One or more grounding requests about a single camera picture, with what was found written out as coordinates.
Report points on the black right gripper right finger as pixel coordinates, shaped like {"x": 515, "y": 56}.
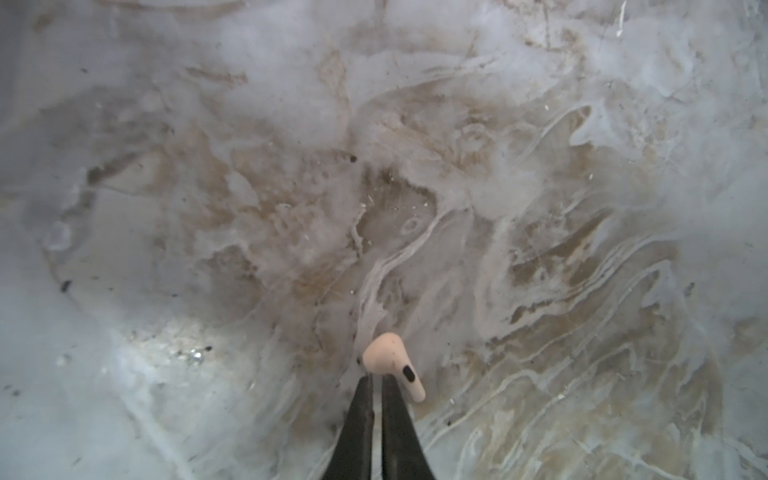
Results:
{"x": 402, "y": 454}

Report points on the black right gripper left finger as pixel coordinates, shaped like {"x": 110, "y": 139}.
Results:
{"x": 352, "y": 456}

